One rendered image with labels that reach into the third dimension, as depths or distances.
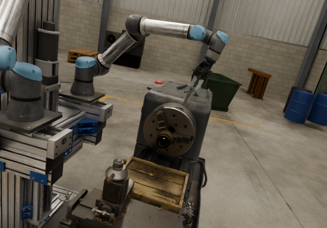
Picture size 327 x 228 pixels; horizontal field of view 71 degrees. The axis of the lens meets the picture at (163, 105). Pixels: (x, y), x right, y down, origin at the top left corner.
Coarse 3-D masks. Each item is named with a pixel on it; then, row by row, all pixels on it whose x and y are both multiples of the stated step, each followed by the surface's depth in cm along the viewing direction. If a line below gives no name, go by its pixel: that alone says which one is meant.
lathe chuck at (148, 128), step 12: (156, 108) 142; (168, 108) 133; (156, 120) 137; (168, 120) 135; (180, 120) 133; (192, 120) 136; (144, 132) 140; (156, 132) 139; (180, 132) 135; (192, 132) 133; (180, 144) 137
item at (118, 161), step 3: (114, 159) 81; (117, 159) 80; (120, 159) 80; (114, 162) 80; (117, 162) 80; (120, 162) 80; (123, 162) 81; (114, 165) 80; (117, 165) 80; (120, 165) 80; (123, 165) 81; (114, 168) 80; (117, 168) 80; (120, 168) 80
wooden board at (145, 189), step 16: (128, 160) 132; (144, 160) 135; (128, 176) 121; (144, 176) 124; (160, 176) 126; (176, 176) 130; (144, 192) 111; (160, 192) 114; (176, 192) 116; (176, 208) 104
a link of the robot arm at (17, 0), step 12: (0, 0) 75; (12, 0) 75; (24, 0) 79; (0, 12) 72; (12, 12) 74; (24, 12) 80; (0, 24) 71; (12, 24) 73; (0, 36) 70; (12, 36) 73; (0, 48) 68; (12, 48) 70; (0, 60) 67; (12, 60) 71
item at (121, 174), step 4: (112, 164) 82; (108, 168) 82; (112, 168) 80; (124, 168) 82; (108, 172) 80; (112, 172) 79; (116, 172) 79; (120, 172) 80; (124, 172) 81; (108, 176) 79; (116, 176) 79; (120, 176) 79; (124, 176) 80; (116, 180) 79
